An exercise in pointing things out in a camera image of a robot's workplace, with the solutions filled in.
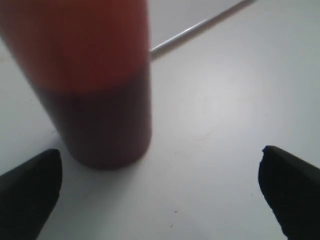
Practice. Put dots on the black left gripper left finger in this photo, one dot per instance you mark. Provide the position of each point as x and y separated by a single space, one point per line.
28 195

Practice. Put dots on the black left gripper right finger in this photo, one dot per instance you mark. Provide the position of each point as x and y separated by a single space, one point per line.
291 188

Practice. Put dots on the red sauce squeeze bottle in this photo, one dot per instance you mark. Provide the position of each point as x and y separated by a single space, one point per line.
88 62

